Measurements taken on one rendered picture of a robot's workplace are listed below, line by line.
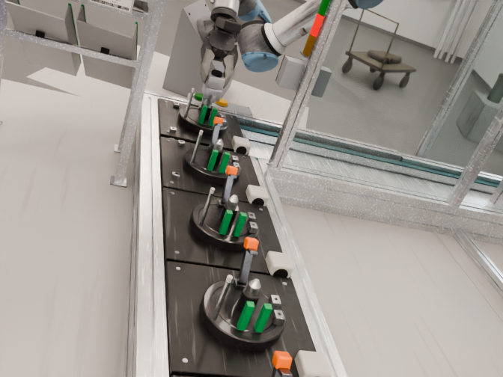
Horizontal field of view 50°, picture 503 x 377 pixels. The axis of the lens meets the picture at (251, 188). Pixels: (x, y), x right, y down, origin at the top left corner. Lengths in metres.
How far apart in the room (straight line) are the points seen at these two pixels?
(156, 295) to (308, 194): 0.70
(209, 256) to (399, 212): 0.77
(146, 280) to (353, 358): 0.44
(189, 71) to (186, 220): 0.97
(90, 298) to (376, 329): 0.59
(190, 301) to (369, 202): 0.80
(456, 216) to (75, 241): 1.11
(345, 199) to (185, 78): 0.77
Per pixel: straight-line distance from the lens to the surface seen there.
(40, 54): 1.51
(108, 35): 1.33
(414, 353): 1.20
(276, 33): 1.82
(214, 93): 1.44
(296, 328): 0.92
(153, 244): 1.00
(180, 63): 1.96
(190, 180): 1.21
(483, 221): 1.78
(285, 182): 1.44
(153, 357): 0.81
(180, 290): 0.90
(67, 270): 1.06
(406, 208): 1.62
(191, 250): 0.99
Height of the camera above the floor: 1.55
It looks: 27 degrees down
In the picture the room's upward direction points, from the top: 20 degrees clockwise
